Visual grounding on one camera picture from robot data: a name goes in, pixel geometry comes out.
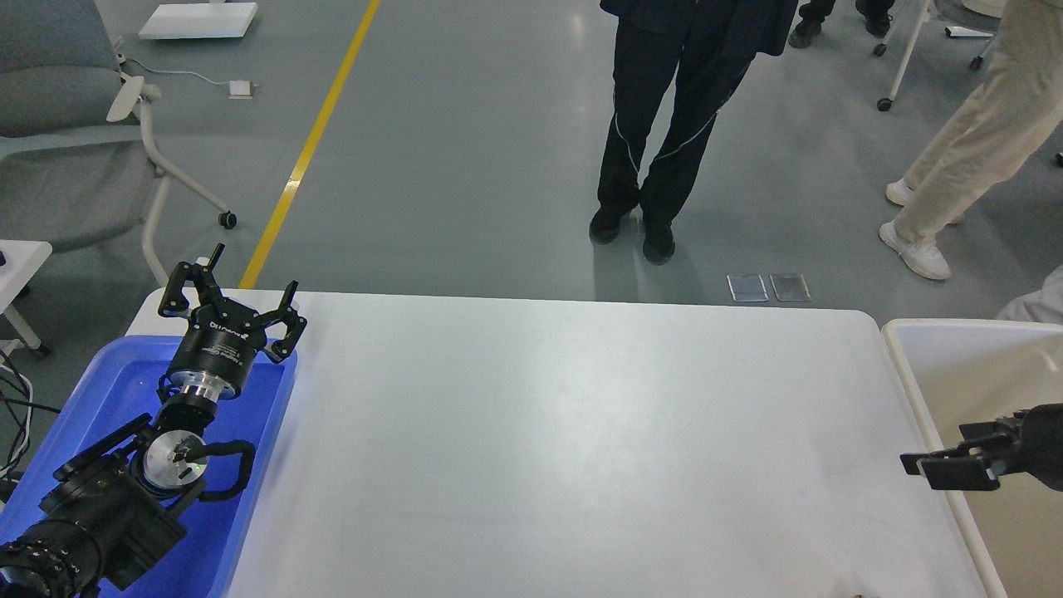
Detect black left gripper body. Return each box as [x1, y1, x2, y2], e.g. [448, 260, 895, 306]
[167, 304, 266, 399]

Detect metal floor plate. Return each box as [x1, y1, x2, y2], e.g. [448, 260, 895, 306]
[727, 273, 767, 303]
[767, 272, 812, 302]

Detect person in beige trousers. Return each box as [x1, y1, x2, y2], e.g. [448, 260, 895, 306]
[879, 1, 1062, 281]

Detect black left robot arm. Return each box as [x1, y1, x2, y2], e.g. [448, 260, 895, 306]
[2, 243, 307, 597]

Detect white plastic bin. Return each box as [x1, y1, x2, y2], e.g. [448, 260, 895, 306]
[882, 319, 1062, 597]

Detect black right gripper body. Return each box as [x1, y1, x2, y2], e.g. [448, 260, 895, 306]
[1016, 404, 1062, 484]

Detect person in white suit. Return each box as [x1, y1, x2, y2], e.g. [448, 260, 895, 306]
[995, 264, 1063, 325]

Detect black and white cables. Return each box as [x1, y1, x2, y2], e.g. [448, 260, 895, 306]
[0, 345, 63, 499]

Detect white flat floor box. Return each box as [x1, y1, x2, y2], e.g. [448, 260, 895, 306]
[138, 1, 258, 39]

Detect white power adapter with cable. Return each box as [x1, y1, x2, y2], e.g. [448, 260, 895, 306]
[116, 52, 257, 100]

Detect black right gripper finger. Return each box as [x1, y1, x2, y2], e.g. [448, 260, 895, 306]
[959, 414, 1026, 452]
[900, 449, 1018, 492]

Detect grey office chair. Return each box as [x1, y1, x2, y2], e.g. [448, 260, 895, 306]
[1, 1, 237, 281]

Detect white side table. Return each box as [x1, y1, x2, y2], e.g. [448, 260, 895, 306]
[1, 239, 52, 357]

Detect right metal floor plate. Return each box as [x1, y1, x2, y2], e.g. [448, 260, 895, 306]
[767, 272, 812, 302]

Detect blue plastic tray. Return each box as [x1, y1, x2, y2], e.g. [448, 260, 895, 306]
[0, 334, 299, 598]

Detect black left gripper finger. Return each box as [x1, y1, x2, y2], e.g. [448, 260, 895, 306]
[249, 279, 307, 364]
[157, 243, 225, 318]

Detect person in black trousers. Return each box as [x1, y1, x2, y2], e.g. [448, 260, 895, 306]
[589, 1, 797, 264]

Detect left metal floor plate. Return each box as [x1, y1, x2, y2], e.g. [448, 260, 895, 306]
[727, 273, 767, 303]

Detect white rolling chair base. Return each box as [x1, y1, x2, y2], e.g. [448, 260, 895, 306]
[876, 1, 1007, 112]

